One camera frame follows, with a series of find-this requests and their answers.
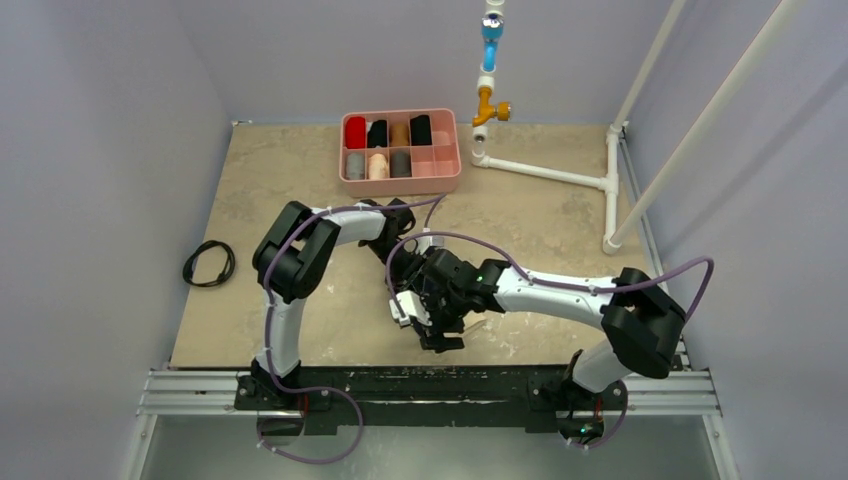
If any pink divided organizer tray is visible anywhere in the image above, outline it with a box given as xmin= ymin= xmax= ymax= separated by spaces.
xmin=338 ymin=108 xmax=462 ymax=198

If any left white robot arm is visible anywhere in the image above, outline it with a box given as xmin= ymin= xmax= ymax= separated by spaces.
xmin=239 ymin=198 xmax=431 ymax=409

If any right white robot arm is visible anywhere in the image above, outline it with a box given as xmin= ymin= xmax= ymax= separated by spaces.
xmin=399 ymin=249 xmax=686 ymax=407

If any peach rolled cloth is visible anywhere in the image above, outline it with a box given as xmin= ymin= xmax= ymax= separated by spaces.
xmin=367 ymin=153 xmax=390 ymax=180

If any dark grey rolled cloth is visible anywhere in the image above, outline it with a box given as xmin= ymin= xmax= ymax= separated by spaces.
xmin=389 ymin=150 xmax=412 ymax=178

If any black rolled cloth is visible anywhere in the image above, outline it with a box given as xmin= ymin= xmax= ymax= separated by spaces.
xmin=366 ymin=119 xmax=389 ymax=149
xmin=409 ymin=114 xmax=433 ymax=146

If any brown rolled cloth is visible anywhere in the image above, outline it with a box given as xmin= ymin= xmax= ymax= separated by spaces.
xmin=388 ymin=122 xmax=410 ymax=147

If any red rolled cloth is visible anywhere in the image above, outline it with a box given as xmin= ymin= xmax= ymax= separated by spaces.
xmin=343 ymin=115 xmax=367 ymax=149

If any orange pipe valve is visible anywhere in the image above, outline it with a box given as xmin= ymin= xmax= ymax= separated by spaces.
xmin=471 ymin=86 xmax=512 ymax=127

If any blue pipe valve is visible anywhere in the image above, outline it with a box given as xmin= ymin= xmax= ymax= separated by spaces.
xmin=481 ymin=11 xmax=504 ymax=73

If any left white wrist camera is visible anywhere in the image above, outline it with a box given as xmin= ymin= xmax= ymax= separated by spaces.
xmin=416 ymin=228 xmax=445 ymax=254

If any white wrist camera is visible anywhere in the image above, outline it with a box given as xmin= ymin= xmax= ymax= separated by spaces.
xmin=389 ymin=291 xmax=432 ymax=328
xmin=416 ymin=228 xmax=445 ymax=254

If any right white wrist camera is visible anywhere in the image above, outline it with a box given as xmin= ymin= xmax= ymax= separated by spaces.
xmin=389 ymin=291 xmax=432 ymax=328

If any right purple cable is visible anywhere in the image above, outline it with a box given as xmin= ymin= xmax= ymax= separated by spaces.
xmin=385 ymin=230 xmax=715 ymax=452

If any purple cable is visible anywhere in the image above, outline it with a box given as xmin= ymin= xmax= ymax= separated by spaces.
xmin=385 ymin=230 xmax=715 ymax=452
xmin=255 ymin=193 xmax=449 ymax=465

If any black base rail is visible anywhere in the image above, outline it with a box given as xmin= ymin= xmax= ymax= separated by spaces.
xmin=234 ymin=365 xmax=626 ymax=439

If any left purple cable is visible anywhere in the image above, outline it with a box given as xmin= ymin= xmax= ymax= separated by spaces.
xmin=255 ymin=193 xmax=449 ymax=465

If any white pvc pipe frame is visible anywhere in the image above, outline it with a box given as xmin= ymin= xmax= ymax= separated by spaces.
xmin=472 ymin=1 xmax=803 ymax=256

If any black coiled cable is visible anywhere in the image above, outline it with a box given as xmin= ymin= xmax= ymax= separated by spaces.
xmin=182 ymin=239 xmax=237 ymax=289

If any aluminium extrusion frame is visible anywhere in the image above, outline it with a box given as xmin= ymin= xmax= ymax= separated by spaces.
xmin=121 ymin=370 xmax=740 ymax=479

